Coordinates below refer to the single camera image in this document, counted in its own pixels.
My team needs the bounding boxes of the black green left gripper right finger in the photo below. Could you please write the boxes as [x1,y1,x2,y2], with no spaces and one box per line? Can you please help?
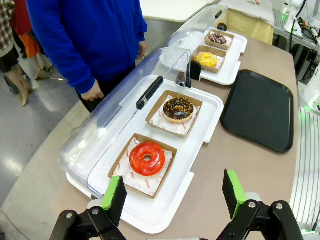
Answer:
[216,168,305,240]

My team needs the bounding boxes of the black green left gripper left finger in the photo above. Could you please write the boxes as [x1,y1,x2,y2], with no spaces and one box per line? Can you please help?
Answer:
[49,175,128,240]

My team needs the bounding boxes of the person's right forearm blue sleeve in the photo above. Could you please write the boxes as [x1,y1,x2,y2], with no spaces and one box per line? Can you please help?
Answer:
[47,34,97,95]

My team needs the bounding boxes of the person's left forearm blue sleeve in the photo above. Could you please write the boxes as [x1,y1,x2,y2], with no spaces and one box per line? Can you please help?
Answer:
[134,14,148,43]

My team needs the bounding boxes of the brown cardboard donut box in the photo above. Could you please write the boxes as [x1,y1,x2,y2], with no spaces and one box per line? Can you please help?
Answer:
[191,44,228,74]
[107,133,178,200]
[204,29,235,51]
[145,89,204,139]

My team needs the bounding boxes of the red glazed donut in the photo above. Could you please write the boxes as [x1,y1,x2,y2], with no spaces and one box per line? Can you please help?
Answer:
[129,141,167,177]

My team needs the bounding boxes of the black serving tray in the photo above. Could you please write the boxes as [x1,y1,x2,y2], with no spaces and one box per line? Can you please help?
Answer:
[220,69,295,154]

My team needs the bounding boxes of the chocolate donut with nut crumbs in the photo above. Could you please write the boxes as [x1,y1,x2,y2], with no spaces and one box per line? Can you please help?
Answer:
[162,97,195,124]

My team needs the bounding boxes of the yellow sprinkled donut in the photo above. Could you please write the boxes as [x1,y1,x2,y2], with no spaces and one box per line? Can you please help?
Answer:
[194,51,219,68]

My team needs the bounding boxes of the dark donut with pink sprinkles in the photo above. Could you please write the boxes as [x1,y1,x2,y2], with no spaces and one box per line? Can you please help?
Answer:
[207,33,228,45]

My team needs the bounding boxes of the person's right hand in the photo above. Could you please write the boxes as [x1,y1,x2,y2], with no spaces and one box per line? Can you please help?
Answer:
[81,79,105,102]

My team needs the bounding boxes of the person's left hand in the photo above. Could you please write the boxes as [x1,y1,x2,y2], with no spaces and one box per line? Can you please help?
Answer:
[136,40,148,60]

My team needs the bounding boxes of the white display case base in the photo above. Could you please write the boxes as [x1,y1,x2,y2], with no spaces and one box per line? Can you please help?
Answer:
[172,26,248,86]
[66,74,225,235]

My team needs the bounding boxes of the person's black trousers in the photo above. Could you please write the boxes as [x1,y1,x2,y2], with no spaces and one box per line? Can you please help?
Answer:
[74,62,137,113]

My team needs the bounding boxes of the yellow cloth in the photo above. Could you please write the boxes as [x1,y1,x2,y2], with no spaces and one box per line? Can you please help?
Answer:
[226,8,275,46]

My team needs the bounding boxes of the person's blue jacket torso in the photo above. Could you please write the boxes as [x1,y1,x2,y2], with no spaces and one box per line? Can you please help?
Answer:
[25,0,148,83]

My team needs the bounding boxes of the bystander in orange skirt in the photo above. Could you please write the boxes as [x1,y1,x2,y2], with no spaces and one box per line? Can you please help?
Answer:
[11,0,52,81]

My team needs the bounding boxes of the white background machine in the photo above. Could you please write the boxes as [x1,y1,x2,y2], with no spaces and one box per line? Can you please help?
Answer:
[281,0,310,33]

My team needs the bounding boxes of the white background table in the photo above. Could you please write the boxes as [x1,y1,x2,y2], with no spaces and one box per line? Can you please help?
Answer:
[139,0,217,23]

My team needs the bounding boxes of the bystander in plaid top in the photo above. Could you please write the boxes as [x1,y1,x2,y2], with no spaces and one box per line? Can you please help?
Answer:
[0,0,33,108]

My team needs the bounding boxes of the clear lid with black handle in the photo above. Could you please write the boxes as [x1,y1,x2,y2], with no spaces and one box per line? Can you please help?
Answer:
[159,3,230,73]
[58,47,193,200]

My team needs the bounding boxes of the black cable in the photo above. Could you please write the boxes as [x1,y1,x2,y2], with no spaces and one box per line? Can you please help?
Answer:
[288,0,309,55]

